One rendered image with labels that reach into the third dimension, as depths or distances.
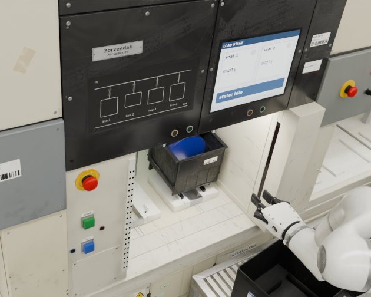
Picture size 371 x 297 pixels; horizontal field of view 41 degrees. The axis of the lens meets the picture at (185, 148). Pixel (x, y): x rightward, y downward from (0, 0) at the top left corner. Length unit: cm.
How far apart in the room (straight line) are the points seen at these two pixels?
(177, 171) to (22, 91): 86
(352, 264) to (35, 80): 72
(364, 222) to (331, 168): 132
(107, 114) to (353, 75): 92
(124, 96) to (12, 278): 59
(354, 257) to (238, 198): 108
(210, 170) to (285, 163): 34
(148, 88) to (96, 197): 34
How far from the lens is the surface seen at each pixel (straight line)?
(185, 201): 193
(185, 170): 182
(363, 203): 107
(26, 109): 111
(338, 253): 96
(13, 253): 137
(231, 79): 138
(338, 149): 250
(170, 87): 126
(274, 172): 177
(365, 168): 244
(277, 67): 148
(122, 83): 118
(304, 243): 143
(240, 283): 173
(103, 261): 157
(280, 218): 149
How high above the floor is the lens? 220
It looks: 36 degrees down
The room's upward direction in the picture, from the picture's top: 8 degrees clockwise
